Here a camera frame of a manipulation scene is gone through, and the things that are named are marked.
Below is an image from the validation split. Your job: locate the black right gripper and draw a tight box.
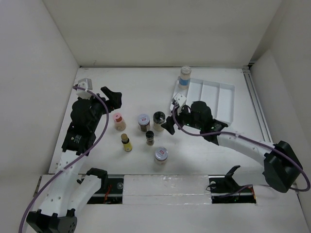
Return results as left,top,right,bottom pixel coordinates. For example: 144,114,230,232
161,103,203,134

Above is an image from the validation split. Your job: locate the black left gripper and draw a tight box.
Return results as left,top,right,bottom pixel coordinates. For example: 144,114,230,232
82,87,121,131

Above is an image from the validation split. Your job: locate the black cap beige spice jar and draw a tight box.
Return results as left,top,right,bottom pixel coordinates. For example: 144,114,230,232
153,111,165,132

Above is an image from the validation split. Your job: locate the white lid brown spice jar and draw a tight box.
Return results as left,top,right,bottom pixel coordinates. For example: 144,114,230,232
138,114,150,132

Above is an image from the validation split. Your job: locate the tall blue label spice bottle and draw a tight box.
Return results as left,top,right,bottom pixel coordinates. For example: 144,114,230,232
179,66,191,89

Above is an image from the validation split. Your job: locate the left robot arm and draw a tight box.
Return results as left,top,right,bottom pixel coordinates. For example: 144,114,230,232
22,85,122,233

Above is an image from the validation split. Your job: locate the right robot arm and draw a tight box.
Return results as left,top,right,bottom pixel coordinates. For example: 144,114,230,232
162,100,311,193

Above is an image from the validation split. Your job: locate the small black cap pepper jar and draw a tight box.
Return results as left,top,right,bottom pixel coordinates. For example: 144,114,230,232
145,131,154,146

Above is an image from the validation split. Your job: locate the pink cap spice bottle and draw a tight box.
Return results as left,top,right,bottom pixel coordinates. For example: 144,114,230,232
113,113,126,131

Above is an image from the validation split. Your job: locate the white lid beige spice jar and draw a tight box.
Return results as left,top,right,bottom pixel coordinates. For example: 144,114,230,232
155,147,168,165

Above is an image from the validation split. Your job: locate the yellow label brown cap bottle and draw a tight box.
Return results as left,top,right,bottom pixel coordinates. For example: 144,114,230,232
121,133,133,152

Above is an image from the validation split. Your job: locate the white plastic organizer tray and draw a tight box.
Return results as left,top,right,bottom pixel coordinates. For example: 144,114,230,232
172,78,235,125

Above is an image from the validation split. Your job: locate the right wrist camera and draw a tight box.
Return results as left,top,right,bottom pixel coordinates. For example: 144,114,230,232
170,92,187,115

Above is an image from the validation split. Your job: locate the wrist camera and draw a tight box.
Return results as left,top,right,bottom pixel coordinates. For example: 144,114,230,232
75,78,93,99
170,92,187,115

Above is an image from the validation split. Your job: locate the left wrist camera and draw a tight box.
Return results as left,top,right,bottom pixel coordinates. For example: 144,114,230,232
75,78,93,99

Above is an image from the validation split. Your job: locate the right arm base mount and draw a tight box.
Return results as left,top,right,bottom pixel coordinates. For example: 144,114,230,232
206,165,257,204

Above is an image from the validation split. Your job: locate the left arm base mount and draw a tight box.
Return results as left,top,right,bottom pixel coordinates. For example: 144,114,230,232
87,175,124,204

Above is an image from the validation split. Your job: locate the aluminium rail right side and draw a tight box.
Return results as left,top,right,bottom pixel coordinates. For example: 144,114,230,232
242,63,298,195

